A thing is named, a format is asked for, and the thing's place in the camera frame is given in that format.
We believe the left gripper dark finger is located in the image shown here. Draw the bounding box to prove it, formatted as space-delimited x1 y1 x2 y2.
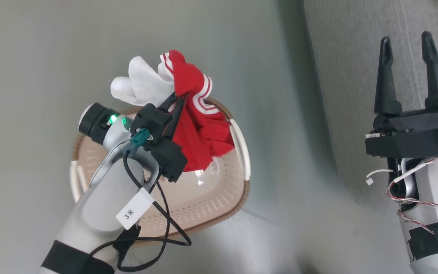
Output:
159 92 178 113
165 95 187 138

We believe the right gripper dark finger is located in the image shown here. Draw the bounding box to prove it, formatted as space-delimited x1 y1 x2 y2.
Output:
421 31 438 112
374 36 403 116

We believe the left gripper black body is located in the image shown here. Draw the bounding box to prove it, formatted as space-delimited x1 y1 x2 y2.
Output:
130 103 188 183

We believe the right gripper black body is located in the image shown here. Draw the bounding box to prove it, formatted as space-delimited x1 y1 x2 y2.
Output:
365 95 438 158

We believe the red and white garment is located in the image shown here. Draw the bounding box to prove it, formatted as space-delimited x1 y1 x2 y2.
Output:
110 49 235 172

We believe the grey fabric sofa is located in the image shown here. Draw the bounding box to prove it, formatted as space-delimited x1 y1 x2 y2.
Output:
303 0 438 217

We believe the beige perforated laundry basket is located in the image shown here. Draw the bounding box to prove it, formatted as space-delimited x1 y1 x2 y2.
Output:
70 97 251 248

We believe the teal cable connector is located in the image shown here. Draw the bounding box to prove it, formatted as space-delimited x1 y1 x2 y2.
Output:
129 128 151 151

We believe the thick black cable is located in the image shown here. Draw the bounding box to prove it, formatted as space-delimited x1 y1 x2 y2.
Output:
89 150 192 259

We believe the white wire with plug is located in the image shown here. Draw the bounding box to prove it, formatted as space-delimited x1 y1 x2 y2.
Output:
365 169 395 186

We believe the white paper cable label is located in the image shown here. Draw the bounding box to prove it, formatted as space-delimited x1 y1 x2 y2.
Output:
115 187 155 231

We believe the red and white twisted wire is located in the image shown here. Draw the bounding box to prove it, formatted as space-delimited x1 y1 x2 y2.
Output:
386 156 438 235

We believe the thin black cable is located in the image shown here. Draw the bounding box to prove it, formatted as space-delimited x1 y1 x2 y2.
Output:
117 179 171 272

